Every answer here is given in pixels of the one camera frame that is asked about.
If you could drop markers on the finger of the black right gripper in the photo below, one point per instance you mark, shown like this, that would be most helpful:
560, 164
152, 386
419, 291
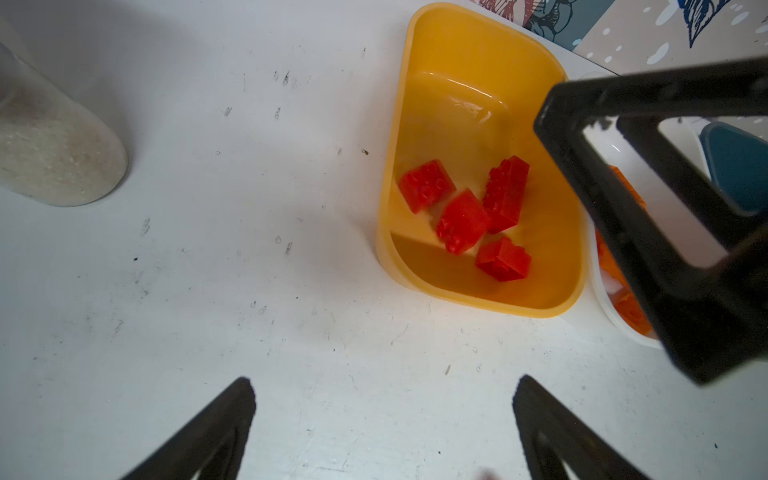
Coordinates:
709, 320

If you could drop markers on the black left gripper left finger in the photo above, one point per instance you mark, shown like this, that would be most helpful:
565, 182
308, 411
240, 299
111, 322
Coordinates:
211, 445

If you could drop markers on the orange lego brick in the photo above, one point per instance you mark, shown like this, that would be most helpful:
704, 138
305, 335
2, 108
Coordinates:
624, 270

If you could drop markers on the white plastic container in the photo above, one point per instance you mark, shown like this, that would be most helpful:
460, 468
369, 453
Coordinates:
681, 227

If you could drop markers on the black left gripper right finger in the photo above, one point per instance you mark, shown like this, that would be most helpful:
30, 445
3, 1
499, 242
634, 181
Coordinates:
556, 442

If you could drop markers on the black lidded shaker jar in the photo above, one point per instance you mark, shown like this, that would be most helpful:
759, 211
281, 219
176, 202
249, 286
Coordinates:
53, 149

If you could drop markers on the teal plastic container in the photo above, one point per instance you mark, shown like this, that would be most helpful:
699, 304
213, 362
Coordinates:
737, 162

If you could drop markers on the yellow plastic container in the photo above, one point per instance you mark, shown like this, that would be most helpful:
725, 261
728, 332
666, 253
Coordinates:
470, 88

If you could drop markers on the red lego brick pile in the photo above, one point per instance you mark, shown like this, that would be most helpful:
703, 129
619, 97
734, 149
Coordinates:
463, 222

